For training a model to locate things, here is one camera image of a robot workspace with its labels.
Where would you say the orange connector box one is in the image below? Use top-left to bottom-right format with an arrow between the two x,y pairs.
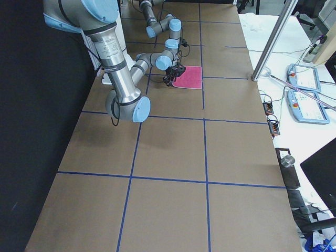
262,101 -> 274,115

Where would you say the aluminium frame post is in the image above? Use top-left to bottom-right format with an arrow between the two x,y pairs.
251,0 -> 298,81

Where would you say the orange connector box two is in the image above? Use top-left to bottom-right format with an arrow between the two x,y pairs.
267,119 -> 280,138

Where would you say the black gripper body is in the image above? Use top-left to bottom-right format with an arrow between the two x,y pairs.
166,66 -> 181,77

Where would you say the near teach pendant tablet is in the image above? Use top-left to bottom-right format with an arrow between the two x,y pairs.
287,90 -> 330,125

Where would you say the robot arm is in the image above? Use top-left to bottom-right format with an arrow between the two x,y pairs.
43,1 -> 182,123
139,0 -> 182,43

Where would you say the black tray with metal cylinder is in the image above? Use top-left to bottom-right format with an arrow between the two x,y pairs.
275,148 -> 300,190

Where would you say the far teach pendant tablet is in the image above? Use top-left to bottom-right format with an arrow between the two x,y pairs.
287,64 -> 321,92

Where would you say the grabber reach tool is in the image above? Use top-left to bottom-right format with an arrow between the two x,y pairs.
261,67 -> 335,111

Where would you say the teach pendant tablet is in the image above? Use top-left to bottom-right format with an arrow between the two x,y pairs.
287,90 -> 330,125
287,64 -> 321,92

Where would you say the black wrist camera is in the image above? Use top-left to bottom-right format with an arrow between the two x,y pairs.
178,66 -> 186,73

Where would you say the pink and grey towel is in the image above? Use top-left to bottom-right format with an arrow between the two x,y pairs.
173,66 -> 202,90

